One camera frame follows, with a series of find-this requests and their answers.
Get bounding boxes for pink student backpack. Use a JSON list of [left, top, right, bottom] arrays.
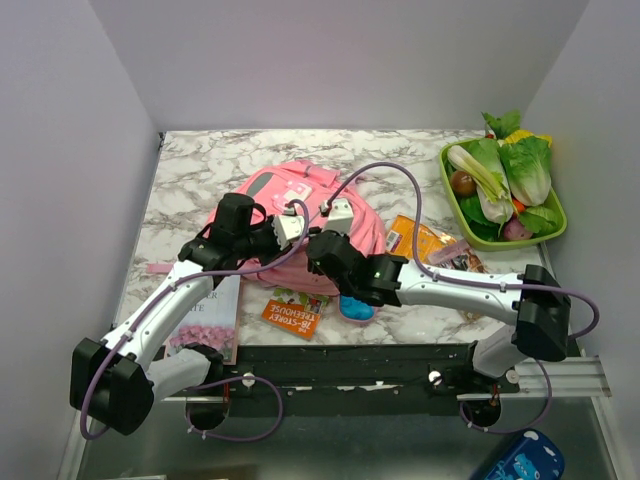
[[147, 159, 387, 296]]

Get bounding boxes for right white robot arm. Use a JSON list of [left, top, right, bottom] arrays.
[[306, 231, 571, 392]]

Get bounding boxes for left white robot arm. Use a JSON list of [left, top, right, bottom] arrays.
[[70, 193, 279, 440]]

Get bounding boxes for pink cat pencil case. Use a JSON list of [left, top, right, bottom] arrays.
[[339, 295, 376, 324]]

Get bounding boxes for Designer Fate flower book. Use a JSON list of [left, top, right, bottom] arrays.
[[164, 276, 241, 365]]

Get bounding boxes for orange card packet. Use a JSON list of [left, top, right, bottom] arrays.
[[386, 215, 456, 264]]

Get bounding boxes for orange Treehouse book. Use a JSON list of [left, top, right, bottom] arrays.
[[261, 287, 330, 340]]

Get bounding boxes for brown illustrated notebook packet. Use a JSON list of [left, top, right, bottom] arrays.
[[427, 239, 489, 322]]

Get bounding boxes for green vegetable tray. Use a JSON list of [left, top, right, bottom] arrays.
[[439, 139, 567, 252]]

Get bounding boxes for brown round fruit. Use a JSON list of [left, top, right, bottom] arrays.
[[449, 170, 476, 198]]

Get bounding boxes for purple pink radish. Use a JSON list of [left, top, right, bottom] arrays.
[[502, 217, 533, 242]]

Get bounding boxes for green lettuce head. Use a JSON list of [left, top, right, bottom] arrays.
[[498, 136, 551, 206]]

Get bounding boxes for blue dinosaur pencil case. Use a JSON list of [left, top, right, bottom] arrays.
[[470, 429, 566, 480]]

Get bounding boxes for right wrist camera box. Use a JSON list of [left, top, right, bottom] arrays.
[[320, 198, 354, 235]]

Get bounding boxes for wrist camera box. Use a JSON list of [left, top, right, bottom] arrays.
[[320, 198, 354, 235], [273, 214, 305, 250]]

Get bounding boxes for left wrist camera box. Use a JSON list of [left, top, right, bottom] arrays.
[[273, 214, 305, 250]]

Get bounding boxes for black mounting rail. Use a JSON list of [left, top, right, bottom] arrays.
[[164, 342, 521, 419]]

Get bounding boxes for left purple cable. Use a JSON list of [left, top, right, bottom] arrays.
[[79, 198, 311, 442]]

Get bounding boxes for purple cable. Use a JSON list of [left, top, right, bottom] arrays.
[[79, 198, 311, 442], [319, 162, 600, 435]]

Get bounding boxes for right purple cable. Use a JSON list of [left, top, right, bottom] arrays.
[[319, 162, 600, 435]]

